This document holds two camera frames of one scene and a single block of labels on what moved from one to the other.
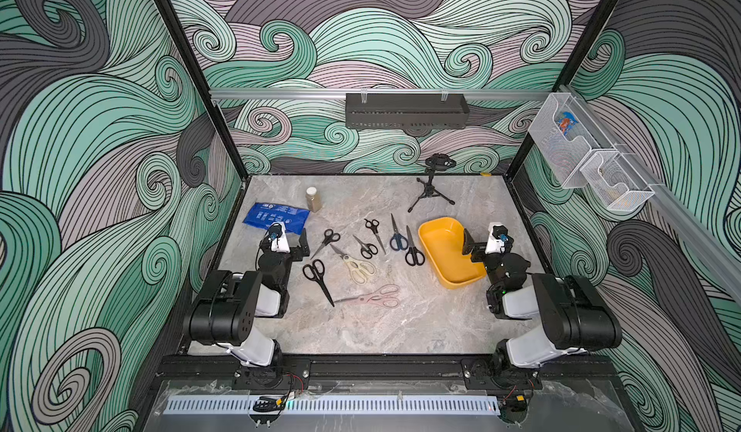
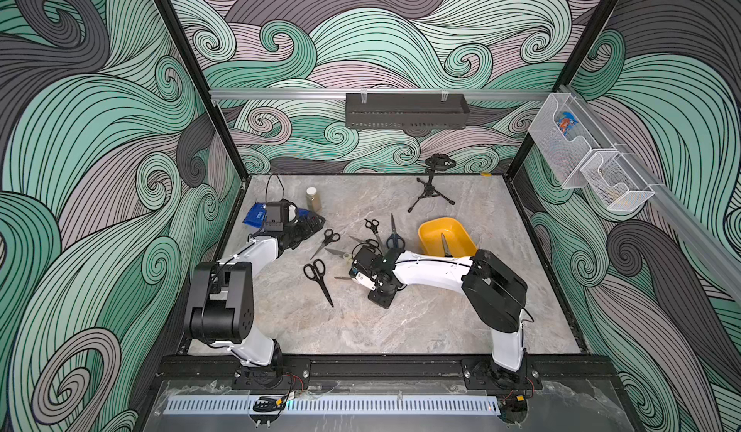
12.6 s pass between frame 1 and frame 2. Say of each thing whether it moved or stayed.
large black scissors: stayed
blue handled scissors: stayed
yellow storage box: stayed
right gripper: moved
